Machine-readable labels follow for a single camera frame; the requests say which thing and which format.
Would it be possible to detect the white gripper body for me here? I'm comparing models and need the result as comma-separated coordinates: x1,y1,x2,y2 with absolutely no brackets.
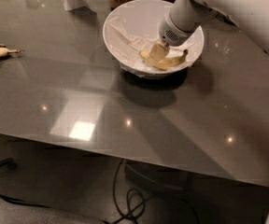
158,13,193,47

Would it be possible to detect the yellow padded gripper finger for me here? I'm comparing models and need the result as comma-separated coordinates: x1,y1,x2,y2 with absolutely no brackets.
146,42,169,66

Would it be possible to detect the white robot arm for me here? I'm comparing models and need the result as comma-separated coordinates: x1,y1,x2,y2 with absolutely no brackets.
147,0,269,64

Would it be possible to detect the white paper towel in bowl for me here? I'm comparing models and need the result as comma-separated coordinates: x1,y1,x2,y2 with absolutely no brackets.
103,17,204,79

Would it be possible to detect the white bowl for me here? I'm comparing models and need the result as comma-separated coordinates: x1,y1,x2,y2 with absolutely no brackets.
102,0,205,79

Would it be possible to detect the black cable on floor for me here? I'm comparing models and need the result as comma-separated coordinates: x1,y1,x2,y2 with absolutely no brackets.
102,159,201,224

